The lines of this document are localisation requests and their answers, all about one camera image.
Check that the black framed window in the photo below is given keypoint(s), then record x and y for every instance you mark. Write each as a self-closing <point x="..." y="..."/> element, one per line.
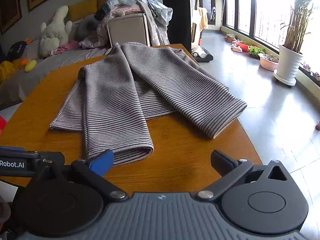
<point x="252" y="5"/>

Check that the pink garment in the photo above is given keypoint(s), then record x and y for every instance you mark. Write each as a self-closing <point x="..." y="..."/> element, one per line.
<point x="125" y="9"/>

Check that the yellow-green plush toy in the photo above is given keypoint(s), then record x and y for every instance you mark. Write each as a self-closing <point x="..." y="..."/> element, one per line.
<point x="30" y="65"/>

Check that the grey neck pillow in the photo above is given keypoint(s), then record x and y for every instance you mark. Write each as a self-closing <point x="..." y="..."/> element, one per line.
<point x="85" y="26"/>

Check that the pink slippers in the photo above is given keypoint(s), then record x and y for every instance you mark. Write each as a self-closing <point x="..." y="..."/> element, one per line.
<point x="236" y="47"/>

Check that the black dock tray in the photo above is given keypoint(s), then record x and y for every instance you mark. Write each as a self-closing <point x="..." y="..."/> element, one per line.
<point x="207" y="58"/>

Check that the striped knit garment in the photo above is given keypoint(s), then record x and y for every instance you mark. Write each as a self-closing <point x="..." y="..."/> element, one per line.
<point x="112" y="92"/>

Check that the orange toy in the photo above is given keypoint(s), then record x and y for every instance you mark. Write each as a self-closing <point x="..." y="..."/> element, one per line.
<point x="23" y="62"/>

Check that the yellow hanging towel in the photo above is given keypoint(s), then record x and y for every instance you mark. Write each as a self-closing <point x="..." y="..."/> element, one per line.
<point x="202" y="17"/>

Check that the pink basin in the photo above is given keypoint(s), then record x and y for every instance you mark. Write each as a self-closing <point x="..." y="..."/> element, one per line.
<point x="267" y="63"/>

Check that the bamboo plant in white pot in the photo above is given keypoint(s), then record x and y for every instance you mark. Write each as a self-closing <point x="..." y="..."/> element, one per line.
<point x="288" y="62"/>

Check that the dark curtain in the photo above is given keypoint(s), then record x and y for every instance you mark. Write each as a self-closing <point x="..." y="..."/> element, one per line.
<point x="175" y="12"/>

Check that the black cap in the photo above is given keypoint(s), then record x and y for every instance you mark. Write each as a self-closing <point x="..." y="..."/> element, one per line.
<point x="17" y="50"/>

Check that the grey hanging garment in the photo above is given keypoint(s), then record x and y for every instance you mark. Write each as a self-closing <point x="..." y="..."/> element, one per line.
<point x="155" y="32"/>

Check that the red package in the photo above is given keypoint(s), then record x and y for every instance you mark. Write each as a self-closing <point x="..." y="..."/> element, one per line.
<point x="2" y="127"/>

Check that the pink clothes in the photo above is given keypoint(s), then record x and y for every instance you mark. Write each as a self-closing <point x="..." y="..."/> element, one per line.
<point x="66" y="46"/>

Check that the beige chair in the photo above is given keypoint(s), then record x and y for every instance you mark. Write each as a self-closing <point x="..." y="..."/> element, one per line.
<point x="127" y="30"/>

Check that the floral patterned cloth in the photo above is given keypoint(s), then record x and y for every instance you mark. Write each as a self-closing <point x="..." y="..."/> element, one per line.
<point x="97" y="38"/>

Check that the red basin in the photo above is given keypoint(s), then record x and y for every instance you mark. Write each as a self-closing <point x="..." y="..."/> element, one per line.
<point x="243" y="46"/>

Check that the white floor cleaner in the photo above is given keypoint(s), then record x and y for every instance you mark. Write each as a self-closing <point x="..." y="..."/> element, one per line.
<point x="198" y="45"/>

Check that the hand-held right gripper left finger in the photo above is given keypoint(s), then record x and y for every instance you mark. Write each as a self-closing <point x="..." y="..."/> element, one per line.
<point x="101" y="163"/>

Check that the small pink shoe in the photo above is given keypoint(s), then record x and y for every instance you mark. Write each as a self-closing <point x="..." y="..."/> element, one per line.
<point x="316" y="75"/>
<point x="307" y="67"/>

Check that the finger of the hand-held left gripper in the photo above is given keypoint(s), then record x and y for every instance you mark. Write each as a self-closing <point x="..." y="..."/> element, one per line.
<point x="12" y="148"/>
<point x="53" y="157"/>

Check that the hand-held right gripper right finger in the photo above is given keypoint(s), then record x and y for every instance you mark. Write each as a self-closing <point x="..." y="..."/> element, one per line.
<point x="221" y="161"/>

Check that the sofa with grey cover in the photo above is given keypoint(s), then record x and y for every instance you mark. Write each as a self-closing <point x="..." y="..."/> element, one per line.
<point x="62" y="60"/>

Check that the pile of clothes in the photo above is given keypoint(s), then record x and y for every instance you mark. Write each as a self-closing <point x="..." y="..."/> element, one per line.
<point x="160" y="11"/>

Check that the white plush toy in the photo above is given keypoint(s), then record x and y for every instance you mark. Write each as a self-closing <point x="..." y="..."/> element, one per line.
<point x="53" y="30"/>

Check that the dark denim garment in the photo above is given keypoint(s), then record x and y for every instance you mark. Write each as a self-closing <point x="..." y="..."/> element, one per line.
<point x="101" y="12"/>

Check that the tray of green plants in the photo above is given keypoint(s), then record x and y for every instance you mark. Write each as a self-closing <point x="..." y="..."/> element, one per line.
<point x="256" y="51"/>

